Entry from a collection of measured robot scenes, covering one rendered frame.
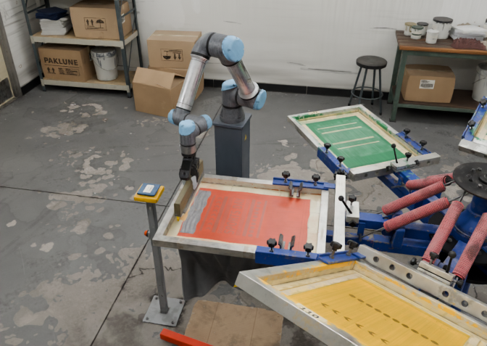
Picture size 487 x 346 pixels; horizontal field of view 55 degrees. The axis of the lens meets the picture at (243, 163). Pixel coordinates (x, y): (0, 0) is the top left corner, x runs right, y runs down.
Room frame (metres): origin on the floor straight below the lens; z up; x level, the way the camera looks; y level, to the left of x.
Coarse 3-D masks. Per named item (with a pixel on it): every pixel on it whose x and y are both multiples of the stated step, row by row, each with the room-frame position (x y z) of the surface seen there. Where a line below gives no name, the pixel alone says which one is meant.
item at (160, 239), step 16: (208, 176) 2.18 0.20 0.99; (224, 176) 2.18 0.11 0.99; (304, 192) 2.07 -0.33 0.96; (320, 192) 2.06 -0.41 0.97; (320, 208) 1.89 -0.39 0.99; (160, 224) 1.77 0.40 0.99; (320, 224) 1.77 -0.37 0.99; (160, 240) 1.65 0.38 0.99; (176, 240) 1.65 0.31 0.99; (192, 240) 1.65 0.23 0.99; (320, 240) 1.65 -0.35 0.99; (240, 256) 1.58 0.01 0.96
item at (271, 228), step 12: (180, 228) 1.78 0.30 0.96; (264, 228) 1.78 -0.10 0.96; (276, 228) 1.78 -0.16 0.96; (288, 228) 1.78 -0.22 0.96; (300, 228) 1.78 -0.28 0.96; (228, 240) 1.69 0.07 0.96; (240, 240) 1.69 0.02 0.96; (252, 240) 1.69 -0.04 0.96; (264, 240) 1.69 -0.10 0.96; (276, 240) 1.69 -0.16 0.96; (288, 240) 1.69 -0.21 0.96; (300, 240) 1.69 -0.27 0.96
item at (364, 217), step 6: (360, 216) 1.76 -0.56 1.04; (366, 216) 1.76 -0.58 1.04; (372, 216) 1.76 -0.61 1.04; (378, 216) 1.76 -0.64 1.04; (348, 222) 1.75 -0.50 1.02; (360, 222) 1.74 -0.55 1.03; (366, 222) 1.74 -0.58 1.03; (372, 222) 1.73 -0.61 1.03; (378, 222) 1.73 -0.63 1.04; (372, 228) 1.73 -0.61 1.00; (378, 228) 1.72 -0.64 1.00
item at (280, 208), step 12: (216, 192) 2.08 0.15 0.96; (228, 192) 2.08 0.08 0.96; (240, 192) 2.08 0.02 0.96; (192, 204) 1.98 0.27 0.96; (276, 204) 1.98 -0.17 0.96; (288, 204) 1.98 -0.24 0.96; (300, 204) 1.98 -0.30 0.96; (276, 216) 1.87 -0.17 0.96; (288, 216) 1.87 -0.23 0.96; (300, 216) 1.87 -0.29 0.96
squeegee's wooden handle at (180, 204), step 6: (198, 180) 2.02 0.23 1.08; (186, 186) 1.87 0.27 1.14; (192, 186) 1.92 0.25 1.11; (180, 192) 1.82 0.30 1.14; (186, 192) 1.83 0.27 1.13; (180, 198) 1.77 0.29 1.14; (186, 198) 1.82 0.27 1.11; (174, 204) 1.73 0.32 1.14; (180, 204) 1.74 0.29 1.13; (180, 210) 1.73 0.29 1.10; (180, 216) 1.73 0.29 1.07
